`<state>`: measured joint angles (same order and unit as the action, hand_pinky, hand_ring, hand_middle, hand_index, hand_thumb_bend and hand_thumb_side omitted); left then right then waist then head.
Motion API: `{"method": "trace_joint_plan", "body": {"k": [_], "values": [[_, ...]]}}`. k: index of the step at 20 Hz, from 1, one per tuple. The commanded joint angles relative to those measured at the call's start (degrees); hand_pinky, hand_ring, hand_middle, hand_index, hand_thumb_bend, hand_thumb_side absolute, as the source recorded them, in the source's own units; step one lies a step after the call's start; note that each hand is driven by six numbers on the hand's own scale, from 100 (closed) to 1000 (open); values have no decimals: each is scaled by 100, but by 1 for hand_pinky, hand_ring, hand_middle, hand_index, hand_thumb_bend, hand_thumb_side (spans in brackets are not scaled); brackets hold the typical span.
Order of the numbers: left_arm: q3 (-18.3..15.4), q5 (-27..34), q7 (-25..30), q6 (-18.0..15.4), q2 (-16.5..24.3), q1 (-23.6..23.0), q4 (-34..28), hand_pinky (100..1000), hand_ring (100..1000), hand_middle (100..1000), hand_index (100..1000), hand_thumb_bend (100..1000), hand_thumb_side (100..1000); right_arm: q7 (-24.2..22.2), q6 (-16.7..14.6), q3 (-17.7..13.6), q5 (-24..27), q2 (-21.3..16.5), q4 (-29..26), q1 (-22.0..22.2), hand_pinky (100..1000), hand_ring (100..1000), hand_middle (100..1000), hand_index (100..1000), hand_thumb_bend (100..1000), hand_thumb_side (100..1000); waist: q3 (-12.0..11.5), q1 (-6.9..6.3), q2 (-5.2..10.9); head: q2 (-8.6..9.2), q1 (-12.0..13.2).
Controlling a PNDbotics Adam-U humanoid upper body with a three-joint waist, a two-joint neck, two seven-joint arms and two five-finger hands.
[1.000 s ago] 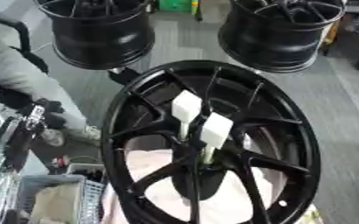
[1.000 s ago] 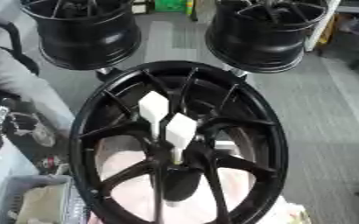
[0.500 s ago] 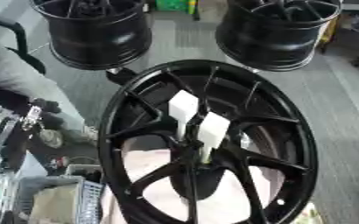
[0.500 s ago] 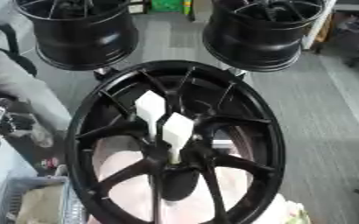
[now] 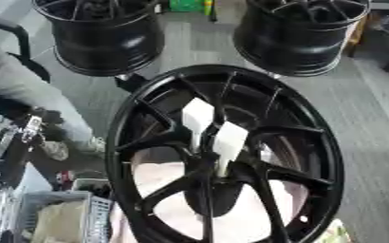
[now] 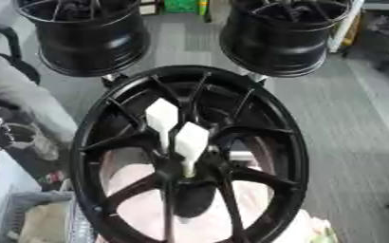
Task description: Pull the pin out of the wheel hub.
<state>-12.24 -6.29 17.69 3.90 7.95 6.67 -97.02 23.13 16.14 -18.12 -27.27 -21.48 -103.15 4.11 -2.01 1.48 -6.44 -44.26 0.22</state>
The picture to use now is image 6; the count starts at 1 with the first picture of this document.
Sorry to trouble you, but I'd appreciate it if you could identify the white pin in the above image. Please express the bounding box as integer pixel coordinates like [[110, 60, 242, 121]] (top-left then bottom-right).
[[142, 97, 181, 154], [173, 121, 212, 178]]

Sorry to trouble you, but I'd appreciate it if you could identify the black spoked wheel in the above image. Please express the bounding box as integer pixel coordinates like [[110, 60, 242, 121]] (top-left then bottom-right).
[[68, 65, 311, 243]]

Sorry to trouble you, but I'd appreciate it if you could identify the black wheel rim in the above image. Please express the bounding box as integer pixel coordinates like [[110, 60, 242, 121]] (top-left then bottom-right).
[[11, 0, 152, 78], [217, 0, 354, 79]]

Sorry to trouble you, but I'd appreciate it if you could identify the green box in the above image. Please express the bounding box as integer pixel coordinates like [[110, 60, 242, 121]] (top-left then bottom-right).
[[162, 0, 198, 14]]

